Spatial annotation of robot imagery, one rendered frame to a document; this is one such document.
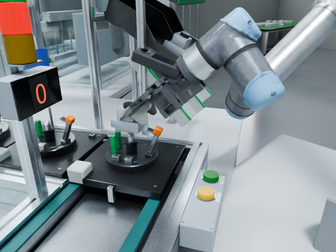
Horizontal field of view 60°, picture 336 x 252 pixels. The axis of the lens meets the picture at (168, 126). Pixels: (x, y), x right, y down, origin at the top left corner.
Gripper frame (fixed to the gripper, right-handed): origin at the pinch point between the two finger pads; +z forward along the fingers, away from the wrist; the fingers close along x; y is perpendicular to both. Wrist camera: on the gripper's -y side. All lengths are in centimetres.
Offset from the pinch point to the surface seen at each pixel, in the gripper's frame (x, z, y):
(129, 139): -0.9, 4.4, 6.1
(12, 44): -21.3, -4.9, -20.8
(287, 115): 308, 19, 133
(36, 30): 59, 47, -57
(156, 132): -0.9, -3.0, 8.7
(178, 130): 44, 15, 20
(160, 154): 4.3, 3.8, 15.1
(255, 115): 296, 47, 107
